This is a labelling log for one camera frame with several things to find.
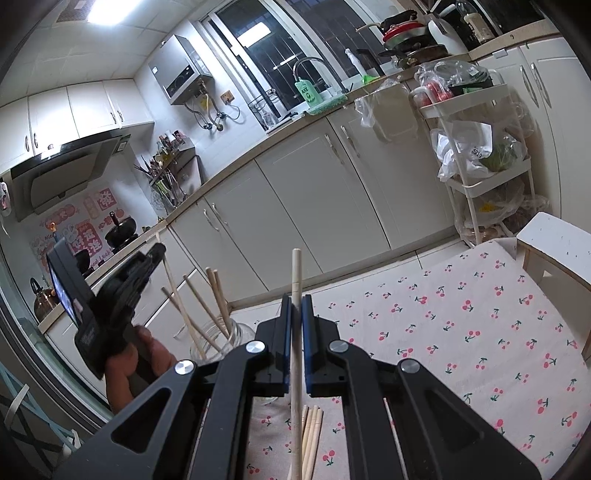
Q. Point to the ceiling light panel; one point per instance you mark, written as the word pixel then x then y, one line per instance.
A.
pixel 106 10

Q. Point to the cherry print tablecloth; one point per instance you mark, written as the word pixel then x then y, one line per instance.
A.
pixel 438 346

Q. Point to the white spray bottle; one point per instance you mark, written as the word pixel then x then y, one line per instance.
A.
pixel 355 62

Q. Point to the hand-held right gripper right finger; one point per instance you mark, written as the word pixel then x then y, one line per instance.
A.
pixel 305 341

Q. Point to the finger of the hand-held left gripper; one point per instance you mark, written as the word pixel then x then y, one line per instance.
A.
pixel 134 277

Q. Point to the pink wall poster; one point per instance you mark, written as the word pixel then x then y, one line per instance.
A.
pixel 92 217

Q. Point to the spice rack with bottles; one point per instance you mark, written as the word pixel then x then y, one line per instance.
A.
pixel 171 166

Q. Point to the oil bottle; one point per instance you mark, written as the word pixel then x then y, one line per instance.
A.
pixel 478 23

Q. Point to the white plastic bag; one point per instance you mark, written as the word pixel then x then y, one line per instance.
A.
pixel 461 147

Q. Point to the range hood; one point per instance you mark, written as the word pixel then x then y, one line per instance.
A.
pixel 64 177

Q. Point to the person's left hand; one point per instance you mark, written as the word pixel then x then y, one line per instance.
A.
pixel 152 360

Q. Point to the wall water heater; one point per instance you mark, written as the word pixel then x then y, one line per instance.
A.
pixel 180 69

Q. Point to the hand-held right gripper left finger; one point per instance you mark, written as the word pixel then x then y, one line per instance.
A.
pixel 288 332

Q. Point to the green soap bottle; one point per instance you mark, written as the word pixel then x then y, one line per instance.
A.
pixel 308 94

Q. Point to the clear plastic bag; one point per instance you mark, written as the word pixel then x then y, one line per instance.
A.
pixel 383 108

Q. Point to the stack of pots and pans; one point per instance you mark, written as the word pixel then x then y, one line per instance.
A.
pixel 406 34

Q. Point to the white upper cabinets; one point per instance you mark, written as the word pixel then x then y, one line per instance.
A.
pixel 69 115

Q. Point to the black wok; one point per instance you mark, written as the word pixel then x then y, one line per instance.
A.
pixel 121 233

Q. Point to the bundle of wooden chopsticks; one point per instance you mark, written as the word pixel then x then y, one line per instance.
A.
pixel 217 300

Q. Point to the white plastic jug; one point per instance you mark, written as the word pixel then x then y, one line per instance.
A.
pixel 445 34

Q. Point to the clear glass jar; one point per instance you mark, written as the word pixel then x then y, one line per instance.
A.
pixel 240 337

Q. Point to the long wooden chopstick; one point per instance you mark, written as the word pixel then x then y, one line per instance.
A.
pixel 304 429
pixel 310 438
pixel 296 277
pixel 316 429

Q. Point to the chrome faucet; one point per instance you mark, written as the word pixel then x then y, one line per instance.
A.
pixel 318 62

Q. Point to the bag of red food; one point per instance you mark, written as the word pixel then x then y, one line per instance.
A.
pixel 436 90

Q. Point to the white trolley cart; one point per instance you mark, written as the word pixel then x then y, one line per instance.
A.
pixel 466 189

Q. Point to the brown kettle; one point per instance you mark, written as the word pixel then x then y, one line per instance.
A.
pixel 44 302

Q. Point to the barred window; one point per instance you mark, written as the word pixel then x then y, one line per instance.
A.
pixel 295 41

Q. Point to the white kitchen base cabinets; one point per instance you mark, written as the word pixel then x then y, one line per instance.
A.
pixel 323 184

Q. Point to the wall socket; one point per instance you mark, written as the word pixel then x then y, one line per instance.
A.
pixel 226 97

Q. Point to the white stool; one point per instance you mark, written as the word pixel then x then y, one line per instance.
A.
pixel 554 244

